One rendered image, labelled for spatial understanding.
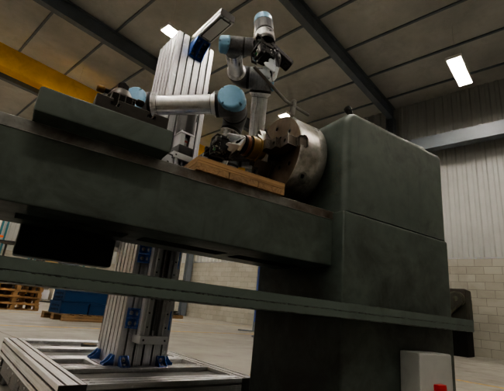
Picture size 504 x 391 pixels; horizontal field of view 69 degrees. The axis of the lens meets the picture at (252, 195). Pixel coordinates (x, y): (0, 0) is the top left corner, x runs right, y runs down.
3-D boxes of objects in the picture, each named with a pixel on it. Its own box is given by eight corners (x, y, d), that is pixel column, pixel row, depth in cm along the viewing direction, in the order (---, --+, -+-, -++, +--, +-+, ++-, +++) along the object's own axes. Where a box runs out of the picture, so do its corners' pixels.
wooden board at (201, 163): (228, 214, 143) (229, 204, 144) (284, 195, 113) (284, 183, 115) (153, 195, 128) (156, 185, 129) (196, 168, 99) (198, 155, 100)
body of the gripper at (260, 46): (250, 64, 135) (249, 43, 141) (269, 74, 139) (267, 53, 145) (262, 49, 130) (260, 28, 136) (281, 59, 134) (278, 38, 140)
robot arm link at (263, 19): (271, 28, 153) (273, 8, 146) (273, 45, 147) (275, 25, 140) (253, 28, 153) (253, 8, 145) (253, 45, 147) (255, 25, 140)
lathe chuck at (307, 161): (263, 202, 154) (277, 132, 158) (312, 201, 127) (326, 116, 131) (245, 197, 149) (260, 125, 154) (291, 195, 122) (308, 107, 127)
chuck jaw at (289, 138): (285, 149, 138) (306, 136, 129) (285, 161, 136) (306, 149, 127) (261, 140, 133) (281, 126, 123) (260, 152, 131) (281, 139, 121)
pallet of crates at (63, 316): (94, 319, 798) (103, 282, 822) (118, 323, 754) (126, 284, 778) (40, 316, 704) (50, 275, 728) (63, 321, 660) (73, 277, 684)
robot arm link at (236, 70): (228, 68, 200) (219, 25, 151) (248, 70, 200) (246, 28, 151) (226, 89, 200) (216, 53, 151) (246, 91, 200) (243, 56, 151)
